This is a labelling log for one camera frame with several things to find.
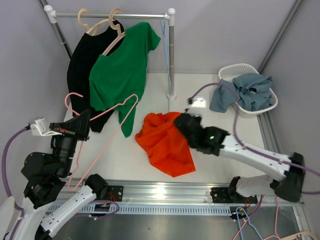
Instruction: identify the white perforated plastic basket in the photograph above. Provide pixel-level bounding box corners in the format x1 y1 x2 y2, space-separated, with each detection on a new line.
218 63 279 118

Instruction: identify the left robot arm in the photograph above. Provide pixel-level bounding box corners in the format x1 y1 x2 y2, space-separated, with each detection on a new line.
1 110 109 240

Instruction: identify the black t shirt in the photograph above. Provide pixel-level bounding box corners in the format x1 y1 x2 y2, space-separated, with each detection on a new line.
67 27 118 118

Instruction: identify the white slotted cable duct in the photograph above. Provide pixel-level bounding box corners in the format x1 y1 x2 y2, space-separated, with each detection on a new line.
42 203 232 216

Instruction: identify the beige hanger bottom right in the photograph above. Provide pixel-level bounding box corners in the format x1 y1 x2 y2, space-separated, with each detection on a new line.
281 230 318 240

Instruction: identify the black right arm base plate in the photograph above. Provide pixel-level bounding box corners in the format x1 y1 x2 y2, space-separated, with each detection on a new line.
210 187 258 204

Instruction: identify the light blue wire hanger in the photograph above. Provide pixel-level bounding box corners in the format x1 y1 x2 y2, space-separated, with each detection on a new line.
160 13 172 89

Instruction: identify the metal clothes rack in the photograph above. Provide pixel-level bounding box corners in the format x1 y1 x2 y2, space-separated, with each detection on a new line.
40 1 177 100

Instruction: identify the blue wire hanger on floor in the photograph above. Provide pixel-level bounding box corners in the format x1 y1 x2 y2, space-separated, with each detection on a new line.
235 207 263 240

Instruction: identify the beige wooden hanger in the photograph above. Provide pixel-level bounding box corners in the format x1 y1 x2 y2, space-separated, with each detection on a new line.
77 8 109 36
99 7 126 57

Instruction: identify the pink wire hanger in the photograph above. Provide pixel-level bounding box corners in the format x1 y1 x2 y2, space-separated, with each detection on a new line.
232 196 281 240
64 92 140 191

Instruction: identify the orange t shirt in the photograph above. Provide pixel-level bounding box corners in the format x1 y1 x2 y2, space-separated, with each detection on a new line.
135 111 196 178

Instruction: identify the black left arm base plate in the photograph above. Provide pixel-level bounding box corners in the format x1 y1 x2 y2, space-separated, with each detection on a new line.
104 185 124 202

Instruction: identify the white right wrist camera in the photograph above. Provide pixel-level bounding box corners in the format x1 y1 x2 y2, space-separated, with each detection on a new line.
185 96 207 112

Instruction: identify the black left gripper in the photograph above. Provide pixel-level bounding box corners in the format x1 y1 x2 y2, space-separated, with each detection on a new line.
48 109 92 176

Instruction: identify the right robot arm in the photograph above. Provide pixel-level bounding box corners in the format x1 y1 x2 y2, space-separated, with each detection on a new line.
174 113 305 203

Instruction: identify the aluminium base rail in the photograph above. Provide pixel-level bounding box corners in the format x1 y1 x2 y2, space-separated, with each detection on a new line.
31 177 306 206

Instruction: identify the grey-blue t shirt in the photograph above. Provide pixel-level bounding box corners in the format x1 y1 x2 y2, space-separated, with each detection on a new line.
209 73 273 113

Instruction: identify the pink wire hanger on floor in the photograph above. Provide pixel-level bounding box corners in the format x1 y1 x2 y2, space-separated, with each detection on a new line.
232 196 281 240

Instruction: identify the green t shirt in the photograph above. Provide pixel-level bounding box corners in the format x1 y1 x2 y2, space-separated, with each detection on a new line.
89 22 161 137

